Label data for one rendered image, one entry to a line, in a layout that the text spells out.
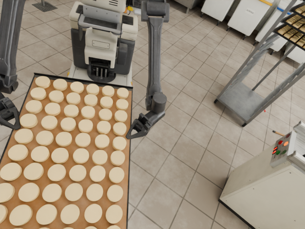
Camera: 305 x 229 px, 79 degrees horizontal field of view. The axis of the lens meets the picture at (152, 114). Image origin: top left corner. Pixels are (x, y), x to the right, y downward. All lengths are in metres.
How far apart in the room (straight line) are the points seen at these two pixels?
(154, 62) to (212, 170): 1.44
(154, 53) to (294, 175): 1.03
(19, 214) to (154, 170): 1.27
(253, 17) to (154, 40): 3.79
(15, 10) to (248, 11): 4.08
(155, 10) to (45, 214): 0.77
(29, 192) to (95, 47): 1.09
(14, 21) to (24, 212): 0.62
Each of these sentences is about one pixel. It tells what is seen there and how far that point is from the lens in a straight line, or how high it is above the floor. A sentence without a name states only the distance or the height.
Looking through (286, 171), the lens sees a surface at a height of 0.78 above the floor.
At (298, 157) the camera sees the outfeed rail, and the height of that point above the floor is 0.90.
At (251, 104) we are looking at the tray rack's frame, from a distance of 2.74.
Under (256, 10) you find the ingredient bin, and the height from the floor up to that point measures 0.58.
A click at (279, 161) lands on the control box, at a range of 1.37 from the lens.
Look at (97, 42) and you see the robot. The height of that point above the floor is 0.79.
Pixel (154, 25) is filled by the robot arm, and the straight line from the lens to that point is 0.81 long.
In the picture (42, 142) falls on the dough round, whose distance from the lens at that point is 0.71.
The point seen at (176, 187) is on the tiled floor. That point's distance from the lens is 1.78.
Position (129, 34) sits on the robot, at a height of 0.75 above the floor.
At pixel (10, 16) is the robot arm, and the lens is 0.87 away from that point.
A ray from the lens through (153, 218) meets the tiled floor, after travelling 1.66.
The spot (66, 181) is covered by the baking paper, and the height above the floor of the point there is 0.95.
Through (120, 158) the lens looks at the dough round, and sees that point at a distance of 0.67.
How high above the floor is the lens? 1.59
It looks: 50 degrees down
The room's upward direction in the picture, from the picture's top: 23 degrees clockwise
